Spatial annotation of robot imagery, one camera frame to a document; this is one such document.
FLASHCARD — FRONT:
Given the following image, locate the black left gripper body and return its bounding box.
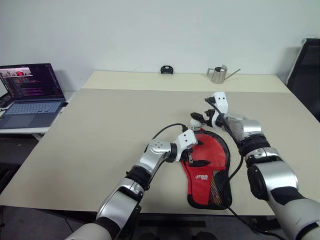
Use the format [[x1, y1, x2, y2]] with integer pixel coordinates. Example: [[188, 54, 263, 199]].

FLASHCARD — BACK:
[[181, 146, 200, 165]]

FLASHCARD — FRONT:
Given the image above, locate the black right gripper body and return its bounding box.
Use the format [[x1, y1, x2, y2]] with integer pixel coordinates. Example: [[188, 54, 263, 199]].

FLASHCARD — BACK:
[[202, 109, 217, 127]]

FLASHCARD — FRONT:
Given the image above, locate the red black paddle case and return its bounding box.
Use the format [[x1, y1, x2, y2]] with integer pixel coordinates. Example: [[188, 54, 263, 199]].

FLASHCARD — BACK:
[[180, 130, 233, 210]]

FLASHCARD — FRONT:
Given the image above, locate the metal watering can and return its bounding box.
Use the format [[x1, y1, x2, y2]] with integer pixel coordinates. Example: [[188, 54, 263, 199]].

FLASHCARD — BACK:
[[206, 64, 242, 84]]

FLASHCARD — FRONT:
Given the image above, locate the dark rounded shape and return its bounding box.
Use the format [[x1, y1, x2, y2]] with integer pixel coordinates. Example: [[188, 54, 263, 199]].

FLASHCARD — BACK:
[[191, 231, 214, 240]]

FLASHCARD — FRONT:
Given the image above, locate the black office chair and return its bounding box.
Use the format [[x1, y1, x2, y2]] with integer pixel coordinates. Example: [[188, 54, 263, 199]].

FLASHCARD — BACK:
[[286, 37, 320, 121]]

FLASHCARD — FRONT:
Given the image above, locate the open blue laptop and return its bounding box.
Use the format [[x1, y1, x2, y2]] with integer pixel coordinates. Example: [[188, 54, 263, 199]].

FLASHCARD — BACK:
[[0, 63, 67, 130]]

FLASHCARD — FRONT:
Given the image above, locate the white side desk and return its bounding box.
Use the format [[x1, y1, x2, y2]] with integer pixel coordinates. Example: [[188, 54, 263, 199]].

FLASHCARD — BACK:
[[0, 91, 77, 142]]

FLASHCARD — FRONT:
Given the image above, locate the dark flat device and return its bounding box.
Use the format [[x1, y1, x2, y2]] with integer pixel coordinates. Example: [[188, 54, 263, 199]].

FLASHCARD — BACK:
[[0, 94, 12, 109]]

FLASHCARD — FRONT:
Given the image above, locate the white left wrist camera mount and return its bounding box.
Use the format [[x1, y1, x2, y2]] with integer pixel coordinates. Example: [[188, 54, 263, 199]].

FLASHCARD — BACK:
[[172, 129, 199, 162]]

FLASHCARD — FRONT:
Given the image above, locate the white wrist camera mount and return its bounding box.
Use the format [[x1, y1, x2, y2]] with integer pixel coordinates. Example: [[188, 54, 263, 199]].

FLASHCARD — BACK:
[[211, 91, 229, 128], [172, 129, 199, 162]]

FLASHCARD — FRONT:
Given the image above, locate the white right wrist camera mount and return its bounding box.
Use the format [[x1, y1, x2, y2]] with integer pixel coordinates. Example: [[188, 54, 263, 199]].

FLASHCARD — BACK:
[[211, 91, 229, 128]]

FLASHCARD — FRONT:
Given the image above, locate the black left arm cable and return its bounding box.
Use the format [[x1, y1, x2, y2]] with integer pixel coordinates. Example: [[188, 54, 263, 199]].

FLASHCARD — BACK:
[[151, 123, 188, 141]]

